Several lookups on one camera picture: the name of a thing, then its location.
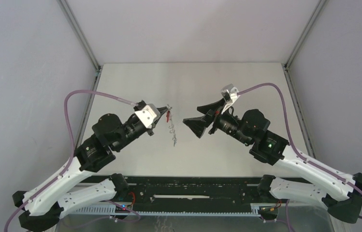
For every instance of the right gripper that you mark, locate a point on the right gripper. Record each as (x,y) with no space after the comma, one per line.
(198,124)

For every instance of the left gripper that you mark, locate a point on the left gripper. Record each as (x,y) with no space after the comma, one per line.
(151,130)

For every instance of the red tagged key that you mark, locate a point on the red tagged key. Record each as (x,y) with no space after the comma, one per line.
(168,116)

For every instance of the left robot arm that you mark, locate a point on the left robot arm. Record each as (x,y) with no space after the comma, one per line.
(44,206)

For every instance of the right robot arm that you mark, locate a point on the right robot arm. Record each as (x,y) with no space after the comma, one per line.
(337,192)

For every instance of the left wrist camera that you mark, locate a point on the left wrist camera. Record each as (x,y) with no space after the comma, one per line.
(147,115)

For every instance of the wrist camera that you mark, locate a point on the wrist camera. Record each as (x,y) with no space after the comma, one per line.
(147,115)
(230,96)

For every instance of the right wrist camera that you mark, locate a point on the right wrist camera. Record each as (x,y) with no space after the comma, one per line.
(230,96)

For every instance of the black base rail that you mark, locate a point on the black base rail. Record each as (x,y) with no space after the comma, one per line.
(218,195)

